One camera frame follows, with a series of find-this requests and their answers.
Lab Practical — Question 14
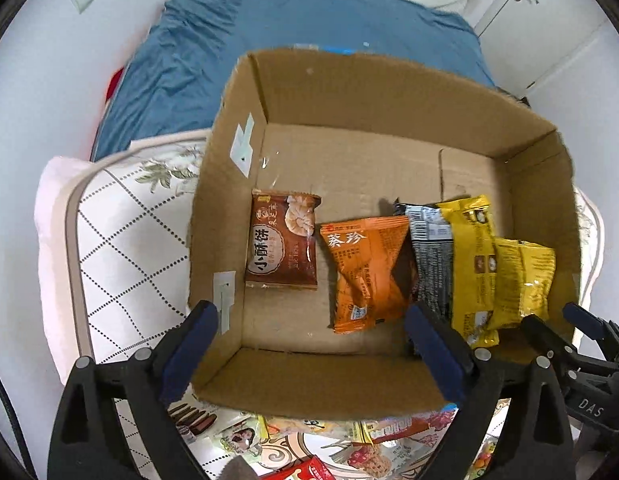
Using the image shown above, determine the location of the small yellow snack packet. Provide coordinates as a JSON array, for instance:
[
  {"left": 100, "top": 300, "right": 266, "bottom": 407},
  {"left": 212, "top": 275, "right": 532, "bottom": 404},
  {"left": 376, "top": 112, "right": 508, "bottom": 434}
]
[{"left": 489, "top": 237, "right": 557, "bottom": 331}]

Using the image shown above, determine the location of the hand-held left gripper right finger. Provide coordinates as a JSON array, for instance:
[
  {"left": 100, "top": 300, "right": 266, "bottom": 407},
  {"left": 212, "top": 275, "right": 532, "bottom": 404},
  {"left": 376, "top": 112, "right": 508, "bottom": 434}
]
[{"left": 404, "top": 302, "right": 575, "bottom": 480}]

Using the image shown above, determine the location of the pile of assorted packets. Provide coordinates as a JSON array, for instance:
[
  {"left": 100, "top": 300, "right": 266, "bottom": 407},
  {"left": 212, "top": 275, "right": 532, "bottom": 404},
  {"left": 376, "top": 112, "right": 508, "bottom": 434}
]
[{"left": 166, "top": 400, "right": 497, "bottom": 480}]

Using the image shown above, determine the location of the brown snack packet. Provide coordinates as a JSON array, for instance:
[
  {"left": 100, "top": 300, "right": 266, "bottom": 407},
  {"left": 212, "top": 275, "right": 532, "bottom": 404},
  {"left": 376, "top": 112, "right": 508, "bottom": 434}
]
[{"left": 245, "top": 190, "right": 323, "bottom": 291}]

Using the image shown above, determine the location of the orange snack packet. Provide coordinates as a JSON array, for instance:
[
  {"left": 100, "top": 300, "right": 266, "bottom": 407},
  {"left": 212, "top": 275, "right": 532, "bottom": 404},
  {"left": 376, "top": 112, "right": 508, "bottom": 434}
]
[{"left": 319, "top": 216, "right": 411, "bottom": 335}]

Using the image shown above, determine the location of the red cloth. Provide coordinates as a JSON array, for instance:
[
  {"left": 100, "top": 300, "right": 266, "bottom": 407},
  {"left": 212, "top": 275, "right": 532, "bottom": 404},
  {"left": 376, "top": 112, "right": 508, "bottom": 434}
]
[{"left": 106, "top": 67, "right": 125, "bottom": 102}]

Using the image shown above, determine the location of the white quilted mattress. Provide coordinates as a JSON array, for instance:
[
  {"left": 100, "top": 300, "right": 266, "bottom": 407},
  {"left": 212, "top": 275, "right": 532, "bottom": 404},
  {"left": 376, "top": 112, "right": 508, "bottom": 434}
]
[{"left": 34, "top": 156, "right": 92, "bottom": 376}]

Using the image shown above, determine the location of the red snack packet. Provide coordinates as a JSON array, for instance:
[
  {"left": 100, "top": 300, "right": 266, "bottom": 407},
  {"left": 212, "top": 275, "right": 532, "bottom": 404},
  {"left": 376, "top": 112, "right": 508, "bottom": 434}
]
[{"left": 269, "top": 455, "right": 340, "bottom": 480}]

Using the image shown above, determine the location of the white quilted floral blanket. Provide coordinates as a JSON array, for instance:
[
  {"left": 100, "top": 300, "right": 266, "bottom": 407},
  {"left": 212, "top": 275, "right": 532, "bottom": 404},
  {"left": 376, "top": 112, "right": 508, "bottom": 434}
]
[{"left": 64, "top": 130, "right": 605, "bottom": 480}]

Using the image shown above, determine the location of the blue bed sheet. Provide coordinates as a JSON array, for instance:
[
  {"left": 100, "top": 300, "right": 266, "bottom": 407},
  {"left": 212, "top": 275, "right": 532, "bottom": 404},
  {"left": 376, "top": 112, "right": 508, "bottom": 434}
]
[{"left": 92, "top": 0, "right": 495, "bottom": 161}]

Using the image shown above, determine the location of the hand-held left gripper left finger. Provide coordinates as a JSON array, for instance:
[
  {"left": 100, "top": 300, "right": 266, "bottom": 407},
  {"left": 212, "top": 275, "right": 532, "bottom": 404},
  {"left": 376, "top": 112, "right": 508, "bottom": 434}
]
[{"left": 48, "top": 300, "right": 220, "bottom": 480}]

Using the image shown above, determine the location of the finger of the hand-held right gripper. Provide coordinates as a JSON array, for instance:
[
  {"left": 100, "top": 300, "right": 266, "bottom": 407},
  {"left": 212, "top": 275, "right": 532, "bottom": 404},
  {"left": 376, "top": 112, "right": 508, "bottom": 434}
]
[
  {"left": 520, "top": 314, "right": 586, "bottom": 382},
  {"left": 563, "top": 302, "right": 619, "bottom": 377}
]

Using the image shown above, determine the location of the cardboard box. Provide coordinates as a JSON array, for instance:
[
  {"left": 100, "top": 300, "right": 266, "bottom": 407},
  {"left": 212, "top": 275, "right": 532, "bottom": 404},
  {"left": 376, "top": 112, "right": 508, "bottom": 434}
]
[{"left": 186, "top": 49, "right": 583, "bottom": 420}]

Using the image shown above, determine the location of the large yellow snack packet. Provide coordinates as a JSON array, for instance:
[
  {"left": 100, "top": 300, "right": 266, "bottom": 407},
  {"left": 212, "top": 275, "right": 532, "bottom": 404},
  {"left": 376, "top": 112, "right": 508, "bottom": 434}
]
[{"left": 434, "top": 195, "right": 501, "bottom": 348}]

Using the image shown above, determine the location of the black grey snack packet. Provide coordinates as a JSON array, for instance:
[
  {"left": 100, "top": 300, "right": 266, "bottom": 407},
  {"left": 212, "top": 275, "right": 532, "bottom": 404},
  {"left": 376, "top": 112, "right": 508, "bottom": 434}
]
[{"left": 393, "top": 200, "right": 457, "bottom": 326}]

